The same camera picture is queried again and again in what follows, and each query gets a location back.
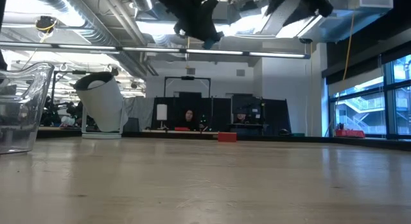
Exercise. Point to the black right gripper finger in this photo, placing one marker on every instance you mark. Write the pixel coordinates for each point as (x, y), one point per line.
(186, 26)
(207, 25)

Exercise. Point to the red wall charger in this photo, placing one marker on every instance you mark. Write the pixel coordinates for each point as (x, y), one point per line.
(227, 137)

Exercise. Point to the black background robot arm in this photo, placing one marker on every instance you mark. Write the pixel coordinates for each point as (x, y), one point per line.
(51, 115)

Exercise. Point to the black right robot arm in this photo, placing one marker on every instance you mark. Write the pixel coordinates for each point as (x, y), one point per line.
(318, 4)

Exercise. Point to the long ceiling light fixture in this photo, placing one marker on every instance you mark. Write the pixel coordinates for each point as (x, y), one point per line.
(212, 52)

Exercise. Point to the black partition screen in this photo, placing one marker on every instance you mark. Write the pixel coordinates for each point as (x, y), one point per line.
(218, 111)

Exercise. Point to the black monitor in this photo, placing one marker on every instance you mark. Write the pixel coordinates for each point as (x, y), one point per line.
(247, 105)

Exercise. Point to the person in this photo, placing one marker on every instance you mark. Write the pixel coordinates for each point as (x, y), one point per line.
(241, 118)
(189, 119)

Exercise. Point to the grey cover cloth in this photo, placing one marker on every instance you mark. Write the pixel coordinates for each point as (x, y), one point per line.
(141, 111)

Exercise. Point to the red tray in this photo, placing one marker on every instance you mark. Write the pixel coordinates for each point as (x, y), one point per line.
(350, 133)

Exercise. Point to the clear plastic bin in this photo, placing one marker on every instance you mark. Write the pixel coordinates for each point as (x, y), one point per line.
(19, 121)

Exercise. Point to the square wall vent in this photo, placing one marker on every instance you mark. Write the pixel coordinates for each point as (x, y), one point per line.
(240, 72)
(190, 71)

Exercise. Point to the black gantry frame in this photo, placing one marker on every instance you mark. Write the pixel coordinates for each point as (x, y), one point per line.
(187, 78)

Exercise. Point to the silver ventilation duct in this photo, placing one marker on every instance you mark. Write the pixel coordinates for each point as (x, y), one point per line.
(96, 31)

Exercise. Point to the black table frame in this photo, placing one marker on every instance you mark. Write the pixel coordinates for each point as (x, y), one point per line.
(289, 138)

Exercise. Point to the white ceiling duct box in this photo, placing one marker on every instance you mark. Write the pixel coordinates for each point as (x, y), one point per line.
(369, 1)

